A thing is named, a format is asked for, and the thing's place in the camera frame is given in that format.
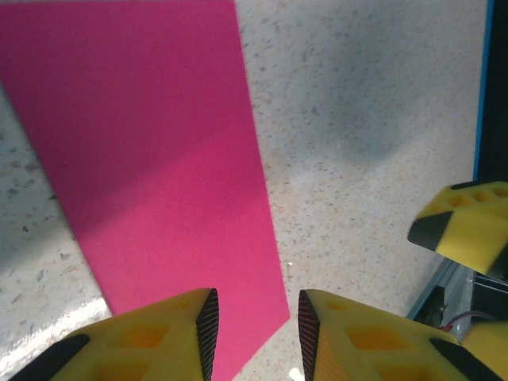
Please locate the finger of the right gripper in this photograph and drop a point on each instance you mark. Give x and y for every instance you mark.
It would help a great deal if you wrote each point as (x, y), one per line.
(492, 337)
(468, 234)

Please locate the pink paper sheet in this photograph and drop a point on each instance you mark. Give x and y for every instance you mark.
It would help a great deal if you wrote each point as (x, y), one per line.
(139, 139)

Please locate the aluminium side rail blue trim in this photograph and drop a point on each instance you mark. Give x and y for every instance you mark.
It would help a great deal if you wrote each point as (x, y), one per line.
(483, 79)

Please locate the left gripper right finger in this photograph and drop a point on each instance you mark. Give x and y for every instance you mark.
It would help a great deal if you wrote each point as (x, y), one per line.
(377, 357)

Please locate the aluminium mounting rail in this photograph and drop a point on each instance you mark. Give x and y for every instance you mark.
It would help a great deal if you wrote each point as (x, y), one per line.
(440, 289)

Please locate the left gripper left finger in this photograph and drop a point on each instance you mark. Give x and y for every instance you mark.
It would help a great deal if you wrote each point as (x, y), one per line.
(139, 349)

